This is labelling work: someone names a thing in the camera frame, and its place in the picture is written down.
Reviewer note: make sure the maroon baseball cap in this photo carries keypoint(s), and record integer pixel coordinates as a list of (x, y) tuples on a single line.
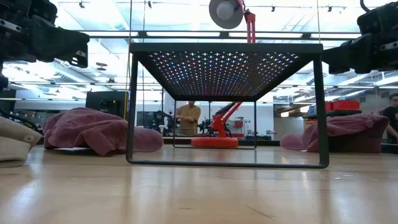
[(87, 130), (348, 130)]

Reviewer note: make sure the black perforated metal stand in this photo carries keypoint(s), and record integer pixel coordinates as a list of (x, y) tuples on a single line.
[(217, 47)]

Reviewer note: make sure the black aluminium table frame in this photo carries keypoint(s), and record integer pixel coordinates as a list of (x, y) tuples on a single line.
[(267, 142)]

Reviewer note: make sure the black monitor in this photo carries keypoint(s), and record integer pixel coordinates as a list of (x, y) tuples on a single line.
[(102, 102)]

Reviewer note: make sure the red desk lamp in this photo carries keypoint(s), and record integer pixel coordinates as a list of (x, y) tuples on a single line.
[(214, 142)]

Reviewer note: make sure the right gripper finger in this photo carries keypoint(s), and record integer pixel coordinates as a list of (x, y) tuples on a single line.
[(339, 69), (354, 54)]

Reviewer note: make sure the black storage rack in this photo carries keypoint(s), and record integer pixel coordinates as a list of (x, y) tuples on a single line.
[(342, 112)]

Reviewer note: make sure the red storage bin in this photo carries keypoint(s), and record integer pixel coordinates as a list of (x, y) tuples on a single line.
[(329, 106), (346, 105)]

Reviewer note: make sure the beige baseball cap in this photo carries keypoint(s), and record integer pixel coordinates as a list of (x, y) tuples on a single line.
[(12, 149)]

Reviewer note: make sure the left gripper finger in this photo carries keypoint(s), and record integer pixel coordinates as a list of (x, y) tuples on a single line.
[(59, 39), (77, 59)]

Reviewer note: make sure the person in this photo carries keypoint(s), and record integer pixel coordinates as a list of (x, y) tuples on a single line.
[(392, 118), (188, 116)]

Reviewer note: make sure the black background robot arm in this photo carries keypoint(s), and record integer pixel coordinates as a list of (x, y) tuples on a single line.
[(160, 121)]

